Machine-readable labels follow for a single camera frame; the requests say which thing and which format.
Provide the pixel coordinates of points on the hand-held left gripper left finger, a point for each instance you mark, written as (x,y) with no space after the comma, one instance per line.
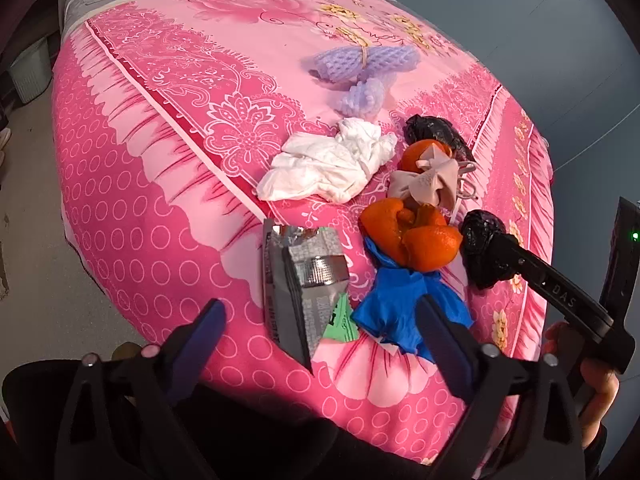
(209,322)

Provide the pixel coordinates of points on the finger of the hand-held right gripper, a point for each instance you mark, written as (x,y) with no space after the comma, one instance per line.
(545,280)

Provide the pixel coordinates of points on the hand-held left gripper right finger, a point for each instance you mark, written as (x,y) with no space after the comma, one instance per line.
(442,340)

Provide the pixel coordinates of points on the black plastic bag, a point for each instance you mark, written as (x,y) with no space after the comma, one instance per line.
(435,130)
(482,250)

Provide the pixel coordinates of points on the round orange peel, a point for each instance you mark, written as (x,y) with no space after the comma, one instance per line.
(417,157)

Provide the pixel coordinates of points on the person's right hand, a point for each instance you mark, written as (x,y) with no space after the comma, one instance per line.
(600,395)

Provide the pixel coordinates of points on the blue rubber glove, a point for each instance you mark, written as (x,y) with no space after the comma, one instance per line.
(395,300)

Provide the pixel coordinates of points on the silver snack wrapper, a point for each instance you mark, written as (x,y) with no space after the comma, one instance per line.
(295,305)

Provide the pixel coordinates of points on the lobed orange peel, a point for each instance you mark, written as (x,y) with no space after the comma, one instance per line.
(430,245)

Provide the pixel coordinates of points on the green paper scrap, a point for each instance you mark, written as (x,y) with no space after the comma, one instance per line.
(342,327)

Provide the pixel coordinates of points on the person's dark clothing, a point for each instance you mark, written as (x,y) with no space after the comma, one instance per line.
(280,440)

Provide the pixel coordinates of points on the pink floral blanket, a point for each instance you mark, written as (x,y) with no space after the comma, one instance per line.
(150,185)

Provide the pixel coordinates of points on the beige face mask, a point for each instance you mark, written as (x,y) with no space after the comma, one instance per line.
(425,185)

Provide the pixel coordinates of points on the crumpled white tissue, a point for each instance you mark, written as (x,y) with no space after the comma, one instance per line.
(320,165)

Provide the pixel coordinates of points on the small purple foam net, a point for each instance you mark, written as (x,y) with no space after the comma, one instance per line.
(362,95)

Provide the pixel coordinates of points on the large purple foam net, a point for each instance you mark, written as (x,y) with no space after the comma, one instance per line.
(350,60)

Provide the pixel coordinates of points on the pale plastic basket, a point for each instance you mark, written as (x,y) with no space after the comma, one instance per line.
(32,72)

